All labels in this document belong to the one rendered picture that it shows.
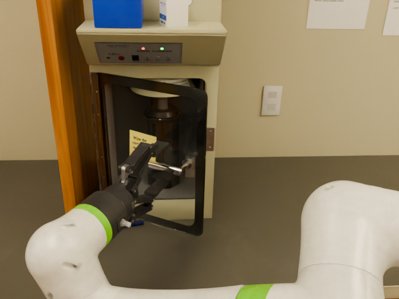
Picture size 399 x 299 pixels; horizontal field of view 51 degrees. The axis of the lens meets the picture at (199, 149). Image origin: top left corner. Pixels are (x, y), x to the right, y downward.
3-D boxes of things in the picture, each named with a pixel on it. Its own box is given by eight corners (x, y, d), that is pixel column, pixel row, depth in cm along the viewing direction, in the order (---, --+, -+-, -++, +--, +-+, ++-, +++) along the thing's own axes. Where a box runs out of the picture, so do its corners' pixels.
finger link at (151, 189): (155, 194, 97) (155, 197, 97) (168, 180, 103) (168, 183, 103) (143, 191, 98) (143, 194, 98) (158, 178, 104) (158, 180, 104)
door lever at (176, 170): (157, 161, 104) (157, 151, 103) (192, 169, 101) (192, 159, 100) (146, 170, 100) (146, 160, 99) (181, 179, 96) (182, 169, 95)
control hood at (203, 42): (87, 62, 102) (84, 19, 97) (219, 63, 104) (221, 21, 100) (79, 75, 92) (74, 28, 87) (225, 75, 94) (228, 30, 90)
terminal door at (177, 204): (105, 207, 120) (93, 70, 102) (203, 237, 109) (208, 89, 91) (104, 209, 119) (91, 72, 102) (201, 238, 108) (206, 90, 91)
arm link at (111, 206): (65, 197, 78) (70, 237, 82) (118, 213, 73) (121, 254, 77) (85, 183, 83) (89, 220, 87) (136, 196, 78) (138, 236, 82)
